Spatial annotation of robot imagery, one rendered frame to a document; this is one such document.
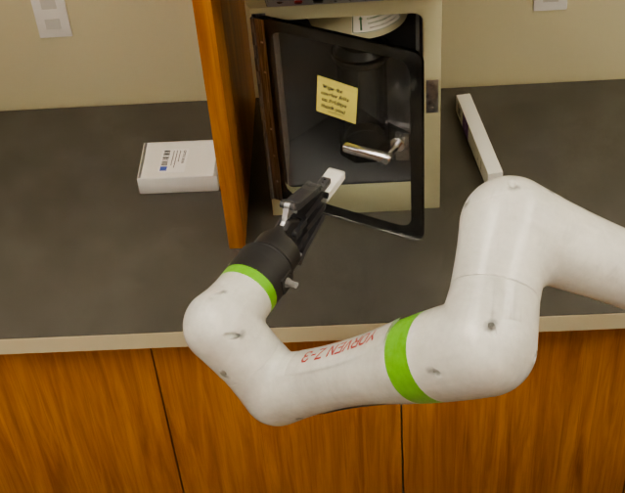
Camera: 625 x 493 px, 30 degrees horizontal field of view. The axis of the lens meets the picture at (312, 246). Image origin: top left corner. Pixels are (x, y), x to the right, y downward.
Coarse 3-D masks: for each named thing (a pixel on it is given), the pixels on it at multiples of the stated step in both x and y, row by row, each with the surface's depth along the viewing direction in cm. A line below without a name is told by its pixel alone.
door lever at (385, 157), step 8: (344, 144) 198; (352, 144) 198; (392, 144) 199; (400, 144) 198; (344, 152) 198; (352, 152) 198; (360, 152) 197; (368, 152) 196; (376, 152) 196; (384, 152) 196; (392, 152) 196; (384, 160) 195
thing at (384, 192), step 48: (288, 48) 197; (336, 48) 192; (384, 48) 187; (288, 96) 204; (384, 96) 193; (288, 144) 211; (336, 144) 205; (384, 144) 200; (288, 192) 219; (336, 192) 213; (384, 192) 207
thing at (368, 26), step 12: (312, 24) 206; (324, 24) 203; (336, 24) 202; (348, 24) 201; (360, 24) 201; (372, 24) 201; (384, 24) 202; (396, 24) 203; (360, 36) 201; (372, 36) 202
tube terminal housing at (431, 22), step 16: (400, 0) 195; (416, 0) 195; (432, 0) 195; (272, 16) 197; (288, 16) 197; (304, 16) 197; (320, 16) 197; (336, 16) 197; (352, 16) 197; (432, 16) 197; (432, 32) 199; (432, 48) 201; (432, 64) 203; (432, 112) 210; (432, 128) 213; (432, 144) 215; (432, 160) 218; (432, 176) 220; (432, 192) 223
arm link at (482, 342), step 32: (480, 288) 138; (512, 288) 138; (416, 320) 144; (448, 320) 138; (480, 320) 135; (512, 320) 136; (384, 352) 146; (416, 352) 141; (448, 352) 136; (480, 352) 134; (512, 352) 134; (416, 384) 143; (448, 384) 139; (480, 384) 136; (512, 384) 137
